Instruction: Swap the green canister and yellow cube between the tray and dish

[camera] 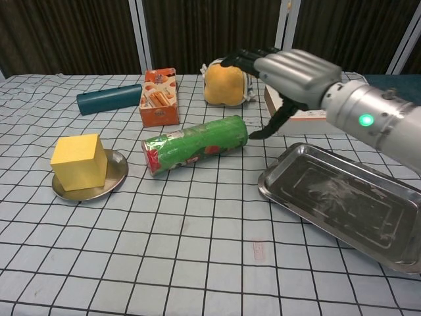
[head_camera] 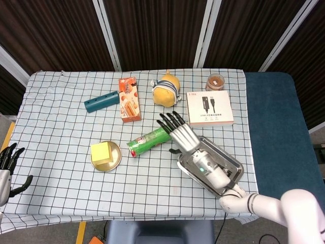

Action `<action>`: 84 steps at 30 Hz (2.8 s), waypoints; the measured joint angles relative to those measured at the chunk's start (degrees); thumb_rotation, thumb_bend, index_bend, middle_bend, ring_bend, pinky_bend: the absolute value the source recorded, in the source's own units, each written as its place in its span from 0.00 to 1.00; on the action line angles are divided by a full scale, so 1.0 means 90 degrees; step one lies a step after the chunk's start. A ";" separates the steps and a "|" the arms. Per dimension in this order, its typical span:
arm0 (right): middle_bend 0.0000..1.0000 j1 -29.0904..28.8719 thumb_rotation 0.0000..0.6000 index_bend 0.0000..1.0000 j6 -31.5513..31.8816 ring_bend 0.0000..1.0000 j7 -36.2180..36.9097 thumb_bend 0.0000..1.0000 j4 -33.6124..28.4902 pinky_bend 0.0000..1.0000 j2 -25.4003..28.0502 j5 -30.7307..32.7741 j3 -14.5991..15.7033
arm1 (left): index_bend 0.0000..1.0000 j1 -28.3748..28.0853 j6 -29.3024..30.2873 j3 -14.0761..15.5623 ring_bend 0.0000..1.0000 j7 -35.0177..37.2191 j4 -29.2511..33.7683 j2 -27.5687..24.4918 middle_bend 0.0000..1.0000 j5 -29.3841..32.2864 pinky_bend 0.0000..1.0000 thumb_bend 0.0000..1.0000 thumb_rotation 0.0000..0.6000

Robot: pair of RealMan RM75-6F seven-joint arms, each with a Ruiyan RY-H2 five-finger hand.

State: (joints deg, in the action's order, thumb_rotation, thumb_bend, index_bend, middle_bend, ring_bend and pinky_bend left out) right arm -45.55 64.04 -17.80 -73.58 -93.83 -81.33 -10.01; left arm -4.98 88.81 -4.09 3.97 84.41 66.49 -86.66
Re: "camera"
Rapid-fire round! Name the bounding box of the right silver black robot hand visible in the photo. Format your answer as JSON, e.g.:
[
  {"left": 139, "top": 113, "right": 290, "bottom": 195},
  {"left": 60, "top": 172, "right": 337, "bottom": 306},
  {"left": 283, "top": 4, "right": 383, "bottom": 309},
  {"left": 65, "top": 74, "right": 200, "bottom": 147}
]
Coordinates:
[{"left": 219, "top": 48, "right": 343, "bottom": 141}]

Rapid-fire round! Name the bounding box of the green cylindrical chip can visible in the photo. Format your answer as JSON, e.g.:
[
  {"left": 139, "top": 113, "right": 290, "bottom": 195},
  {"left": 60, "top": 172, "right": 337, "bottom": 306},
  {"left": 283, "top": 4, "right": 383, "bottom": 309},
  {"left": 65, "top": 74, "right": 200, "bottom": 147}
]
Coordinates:
[{"left": 141, "top": 115, "right": 249, "bottom": 178}]

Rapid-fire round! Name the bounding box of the yellow sponge block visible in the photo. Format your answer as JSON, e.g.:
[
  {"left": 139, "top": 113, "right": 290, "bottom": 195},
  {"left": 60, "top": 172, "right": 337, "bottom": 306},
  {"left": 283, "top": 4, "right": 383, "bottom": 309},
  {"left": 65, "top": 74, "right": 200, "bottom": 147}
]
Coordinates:
[{"left": 50, "top": 133, "right": 109, "bottom": 192}]

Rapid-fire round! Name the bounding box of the dark teal cylinder with holes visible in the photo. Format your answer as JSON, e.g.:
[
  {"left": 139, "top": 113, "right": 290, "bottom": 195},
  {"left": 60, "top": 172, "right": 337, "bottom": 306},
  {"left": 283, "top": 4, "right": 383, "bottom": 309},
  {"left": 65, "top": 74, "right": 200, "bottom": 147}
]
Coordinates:
[{"left": 76, "top": 84, "right": 144, "bottom": 116}]

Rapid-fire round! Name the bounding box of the yellow plush toy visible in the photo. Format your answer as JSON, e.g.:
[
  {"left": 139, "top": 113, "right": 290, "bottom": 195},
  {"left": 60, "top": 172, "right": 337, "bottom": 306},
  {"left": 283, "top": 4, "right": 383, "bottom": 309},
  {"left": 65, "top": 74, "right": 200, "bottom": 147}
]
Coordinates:
[{"left": 199, "top": 58, "right": 256, "bottom": 107}]

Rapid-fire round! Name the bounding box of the dark teal table pad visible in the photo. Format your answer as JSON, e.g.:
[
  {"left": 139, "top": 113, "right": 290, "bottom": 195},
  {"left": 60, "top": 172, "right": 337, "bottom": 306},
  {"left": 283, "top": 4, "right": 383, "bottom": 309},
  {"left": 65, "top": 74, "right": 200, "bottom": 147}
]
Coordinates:
[{"left": 363, "top": 74, "right": 421, "bottom": 105}]

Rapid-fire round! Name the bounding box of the dark folding partition screen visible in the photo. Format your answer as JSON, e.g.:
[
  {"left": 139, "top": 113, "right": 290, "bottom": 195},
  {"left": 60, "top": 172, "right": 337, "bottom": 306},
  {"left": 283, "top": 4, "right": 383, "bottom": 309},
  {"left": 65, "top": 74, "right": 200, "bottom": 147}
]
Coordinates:
[{"left": 0, "top": 0, "right": 421, "bottom": 79}]

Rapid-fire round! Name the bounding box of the rectangular steel tray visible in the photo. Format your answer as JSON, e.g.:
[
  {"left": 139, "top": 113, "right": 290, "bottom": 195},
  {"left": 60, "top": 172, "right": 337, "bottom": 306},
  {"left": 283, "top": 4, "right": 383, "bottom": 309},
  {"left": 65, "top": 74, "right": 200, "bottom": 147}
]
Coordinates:
[{"left": 257, "top": 142, "right": 421, "bottom": 274}]

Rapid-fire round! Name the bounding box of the orange snack box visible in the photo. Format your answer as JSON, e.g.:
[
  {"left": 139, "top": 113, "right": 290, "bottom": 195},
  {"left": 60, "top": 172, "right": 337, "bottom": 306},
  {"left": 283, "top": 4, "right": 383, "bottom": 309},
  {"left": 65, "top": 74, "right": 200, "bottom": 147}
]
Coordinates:
[{"left": 138, "top": 67, "right": 180, "bottom": 128}]

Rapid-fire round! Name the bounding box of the round metal plate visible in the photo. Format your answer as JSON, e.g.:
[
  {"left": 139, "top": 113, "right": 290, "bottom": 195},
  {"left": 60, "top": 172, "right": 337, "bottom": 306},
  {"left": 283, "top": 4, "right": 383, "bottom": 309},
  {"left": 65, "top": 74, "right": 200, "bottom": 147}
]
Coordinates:
[{"left": 51, "top": 148, "right": 130, "bottom": 201}]

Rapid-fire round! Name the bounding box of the checkered tablecloth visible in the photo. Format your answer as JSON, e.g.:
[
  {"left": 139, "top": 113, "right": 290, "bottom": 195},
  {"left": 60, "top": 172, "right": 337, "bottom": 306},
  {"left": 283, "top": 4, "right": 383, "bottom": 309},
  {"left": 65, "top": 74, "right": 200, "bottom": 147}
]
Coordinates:
[{"left": 0, "top": 72, "right": 421, "bottom": 316}]

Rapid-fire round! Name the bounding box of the white USB cable box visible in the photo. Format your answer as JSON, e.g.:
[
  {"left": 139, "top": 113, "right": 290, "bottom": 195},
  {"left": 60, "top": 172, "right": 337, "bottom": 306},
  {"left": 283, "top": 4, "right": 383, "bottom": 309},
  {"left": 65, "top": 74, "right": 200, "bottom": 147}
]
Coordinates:
[{"left": 263, "top": 84, "right": 333, "bottom": 136}]

